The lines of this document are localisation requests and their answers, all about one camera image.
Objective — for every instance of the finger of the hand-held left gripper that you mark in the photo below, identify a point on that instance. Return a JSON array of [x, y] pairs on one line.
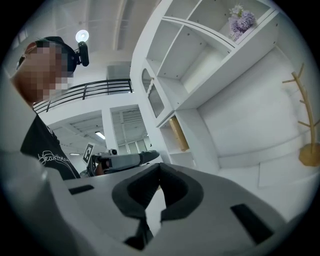
[[150, 157]]

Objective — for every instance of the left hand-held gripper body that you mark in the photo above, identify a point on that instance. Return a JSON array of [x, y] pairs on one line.
[[125, 161]]

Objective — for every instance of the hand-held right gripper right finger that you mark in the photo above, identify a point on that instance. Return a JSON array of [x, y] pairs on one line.
[[182, 192]]

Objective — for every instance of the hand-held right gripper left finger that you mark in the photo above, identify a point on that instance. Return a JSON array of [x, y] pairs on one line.
[[135, 185]]

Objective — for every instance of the gold crest book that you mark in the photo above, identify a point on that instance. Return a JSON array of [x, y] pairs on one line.
[[180, 135]]

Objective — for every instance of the white table top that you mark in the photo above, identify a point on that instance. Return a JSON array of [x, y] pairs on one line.
[[237, 175]]

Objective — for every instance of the person's left hand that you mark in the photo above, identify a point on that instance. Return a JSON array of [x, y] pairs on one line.
[[103, 167]]

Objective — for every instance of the ceiling strip light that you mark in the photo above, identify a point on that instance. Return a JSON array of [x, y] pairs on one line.
[[100, 135]]

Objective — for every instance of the black balcony railing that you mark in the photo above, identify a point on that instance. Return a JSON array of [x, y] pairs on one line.
[[108, 86]]

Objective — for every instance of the person's black printed T-shirt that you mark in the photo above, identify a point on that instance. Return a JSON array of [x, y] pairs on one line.
[[45, 147]]

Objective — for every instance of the white shelf unit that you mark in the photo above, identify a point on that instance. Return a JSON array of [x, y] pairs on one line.
[[212, 82]]

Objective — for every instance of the person's head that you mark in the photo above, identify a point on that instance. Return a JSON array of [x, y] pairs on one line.
[[35, 75]]

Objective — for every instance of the round ceiling lamp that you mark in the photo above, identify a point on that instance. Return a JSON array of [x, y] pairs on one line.
[[82, 37]]

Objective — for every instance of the wooden coat rack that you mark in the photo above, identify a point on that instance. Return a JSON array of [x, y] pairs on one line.
[[310, 155]]

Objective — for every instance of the purple flower bunch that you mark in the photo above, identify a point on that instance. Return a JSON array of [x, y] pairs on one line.
[[242, 23]]

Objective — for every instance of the black head camera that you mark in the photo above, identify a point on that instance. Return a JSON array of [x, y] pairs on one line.
[[84, 56]]

